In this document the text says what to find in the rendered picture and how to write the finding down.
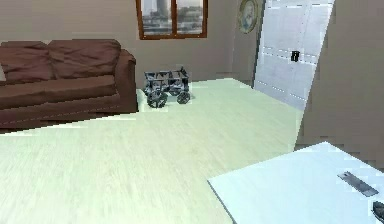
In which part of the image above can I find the brown framed window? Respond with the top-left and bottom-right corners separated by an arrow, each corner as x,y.
135,0 -> 209,41

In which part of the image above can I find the pale blue table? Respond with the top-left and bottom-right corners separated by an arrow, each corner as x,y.
207,141 -> 384,224

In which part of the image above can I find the black metal toy cart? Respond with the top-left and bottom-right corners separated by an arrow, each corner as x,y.
142,66 -> 192,109

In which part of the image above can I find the white room door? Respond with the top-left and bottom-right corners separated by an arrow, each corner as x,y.
253,0 -> 336,112

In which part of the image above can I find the grey remote control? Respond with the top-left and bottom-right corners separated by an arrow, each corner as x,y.
336,171 -> 380,198

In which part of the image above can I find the dark round object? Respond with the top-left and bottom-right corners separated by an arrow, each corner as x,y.
372,200 -> 384,224

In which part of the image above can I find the brown sofa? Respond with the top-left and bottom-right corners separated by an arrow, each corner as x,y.
0,38 -> 139,130

